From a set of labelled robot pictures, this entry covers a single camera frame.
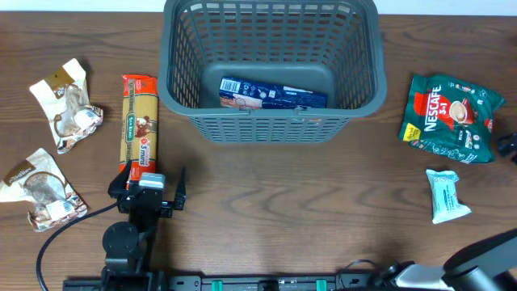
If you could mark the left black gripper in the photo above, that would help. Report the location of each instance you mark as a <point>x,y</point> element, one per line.
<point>118,190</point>

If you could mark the green Nescafe coffee bag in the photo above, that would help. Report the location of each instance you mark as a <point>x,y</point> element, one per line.
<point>451,118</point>

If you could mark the blue food box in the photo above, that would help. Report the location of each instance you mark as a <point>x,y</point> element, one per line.
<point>246,94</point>

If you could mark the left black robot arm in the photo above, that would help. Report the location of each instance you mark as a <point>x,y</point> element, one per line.
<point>129,244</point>

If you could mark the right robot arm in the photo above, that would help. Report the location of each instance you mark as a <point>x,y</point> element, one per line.
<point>484,265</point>

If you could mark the white teal tissue pack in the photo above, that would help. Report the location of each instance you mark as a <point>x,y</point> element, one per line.
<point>445,204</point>

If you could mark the San Remo spaghetti pack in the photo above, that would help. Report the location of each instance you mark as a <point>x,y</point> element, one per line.
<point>139,138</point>

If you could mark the lower white brown snack bag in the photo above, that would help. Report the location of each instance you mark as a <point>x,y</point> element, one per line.
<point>38,180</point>

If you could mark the white brown snack bag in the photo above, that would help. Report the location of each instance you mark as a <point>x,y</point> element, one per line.
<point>64,97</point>
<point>38,180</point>

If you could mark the upper white brown snack bag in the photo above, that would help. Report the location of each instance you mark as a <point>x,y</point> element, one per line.
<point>64,97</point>

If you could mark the grey plastic basket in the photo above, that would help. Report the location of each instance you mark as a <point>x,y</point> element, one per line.
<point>271,71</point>

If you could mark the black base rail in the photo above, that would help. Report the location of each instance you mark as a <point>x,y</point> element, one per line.
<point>262,283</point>

